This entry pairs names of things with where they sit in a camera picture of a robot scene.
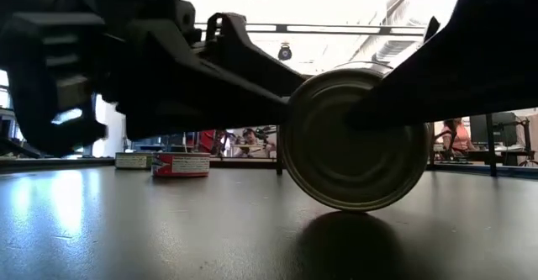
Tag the person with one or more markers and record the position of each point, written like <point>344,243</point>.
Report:
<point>252,141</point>
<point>459,136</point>

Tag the background desk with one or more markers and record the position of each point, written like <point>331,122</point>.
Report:
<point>504,154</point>

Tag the tin can white green label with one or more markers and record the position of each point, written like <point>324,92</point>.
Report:
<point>132,161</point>
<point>328,158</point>

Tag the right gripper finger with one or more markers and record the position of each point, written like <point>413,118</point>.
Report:
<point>420,91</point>

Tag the round black camera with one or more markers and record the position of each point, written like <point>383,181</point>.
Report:
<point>285,53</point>

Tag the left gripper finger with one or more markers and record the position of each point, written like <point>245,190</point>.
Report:
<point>189,95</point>
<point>235,28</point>

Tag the red background object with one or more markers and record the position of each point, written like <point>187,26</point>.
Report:
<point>206,141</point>

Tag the black aluminium frame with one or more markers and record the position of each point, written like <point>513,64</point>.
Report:
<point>244,162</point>

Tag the tin can red label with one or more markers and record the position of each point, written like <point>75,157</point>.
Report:
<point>180,165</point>

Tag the black background monitor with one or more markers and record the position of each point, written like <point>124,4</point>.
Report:
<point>500,128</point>

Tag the black table mat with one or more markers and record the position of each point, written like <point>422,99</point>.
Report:
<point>168,229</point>

